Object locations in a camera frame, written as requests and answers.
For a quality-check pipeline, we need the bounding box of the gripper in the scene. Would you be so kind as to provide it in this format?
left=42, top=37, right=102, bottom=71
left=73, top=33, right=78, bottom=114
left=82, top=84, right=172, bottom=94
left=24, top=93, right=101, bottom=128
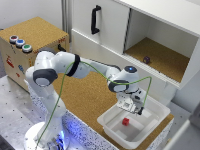
left=116, top=94, right=145, bottom=116

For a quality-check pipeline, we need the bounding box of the pink block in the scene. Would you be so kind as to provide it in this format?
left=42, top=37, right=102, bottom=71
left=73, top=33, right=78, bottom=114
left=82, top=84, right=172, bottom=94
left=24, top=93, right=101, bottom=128
left=121, top=117, right=131, bottom=127

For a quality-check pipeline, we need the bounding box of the purple block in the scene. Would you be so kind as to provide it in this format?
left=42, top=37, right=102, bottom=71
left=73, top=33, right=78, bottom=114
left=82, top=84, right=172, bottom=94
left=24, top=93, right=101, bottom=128
left=143, top=56, right=151, bottom=64

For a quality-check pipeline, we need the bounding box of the white plastic box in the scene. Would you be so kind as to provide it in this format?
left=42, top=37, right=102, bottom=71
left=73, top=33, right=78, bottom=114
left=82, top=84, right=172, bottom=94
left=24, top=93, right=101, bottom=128
left=96, top=96, right=171, bottom=150

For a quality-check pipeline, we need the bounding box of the white cabinet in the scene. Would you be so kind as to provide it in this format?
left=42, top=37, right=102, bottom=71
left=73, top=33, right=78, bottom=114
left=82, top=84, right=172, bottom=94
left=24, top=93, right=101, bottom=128
left=68, top=0, right=200, bottom=107

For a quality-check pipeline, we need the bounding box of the white sliding door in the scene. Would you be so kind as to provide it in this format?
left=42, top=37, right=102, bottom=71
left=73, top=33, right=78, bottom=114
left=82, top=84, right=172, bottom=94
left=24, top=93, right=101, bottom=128
left=71, top=0, right=131, bottom=56

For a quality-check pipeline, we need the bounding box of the wooden drawer box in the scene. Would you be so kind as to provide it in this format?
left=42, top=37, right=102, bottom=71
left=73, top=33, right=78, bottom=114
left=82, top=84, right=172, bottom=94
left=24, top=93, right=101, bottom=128
left=0, top=16, right=71, bottom=92

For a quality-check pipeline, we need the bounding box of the green button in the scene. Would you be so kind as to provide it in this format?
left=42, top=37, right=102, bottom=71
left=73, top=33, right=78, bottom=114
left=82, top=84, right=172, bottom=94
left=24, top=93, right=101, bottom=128
left=21, top=43, right=33, bottom=54

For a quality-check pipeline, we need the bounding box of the blue button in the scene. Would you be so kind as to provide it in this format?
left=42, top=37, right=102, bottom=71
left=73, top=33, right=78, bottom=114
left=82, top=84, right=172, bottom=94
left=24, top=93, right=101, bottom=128
left=15, top=38, right=26, bottom=49

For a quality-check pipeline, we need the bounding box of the red button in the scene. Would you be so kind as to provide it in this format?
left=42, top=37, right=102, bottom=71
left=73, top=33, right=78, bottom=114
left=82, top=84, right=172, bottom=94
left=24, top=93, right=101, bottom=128
left=9, top=35, right=19, bottom=45

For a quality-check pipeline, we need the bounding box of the green cable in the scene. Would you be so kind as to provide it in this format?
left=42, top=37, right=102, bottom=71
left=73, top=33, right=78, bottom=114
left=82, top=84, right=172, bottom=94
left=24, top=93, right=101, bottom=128
left=34, top=61, right=153, bottom=149

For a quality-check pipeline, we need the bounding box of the black drawer handle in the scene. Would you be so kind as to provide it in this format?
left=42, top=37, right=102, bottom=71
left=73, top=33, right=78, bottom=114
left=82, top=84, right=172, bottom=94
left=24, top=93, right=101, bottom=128
left=57, top=43, right=67, bottom=53

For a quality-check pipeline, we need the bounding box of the black door handle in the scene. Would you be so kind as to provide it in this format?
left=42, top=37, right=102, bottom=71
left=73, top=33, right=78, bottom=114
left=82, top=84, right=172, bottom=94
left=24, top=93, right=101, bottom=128
left=90, top=4, right=102, bottom=36

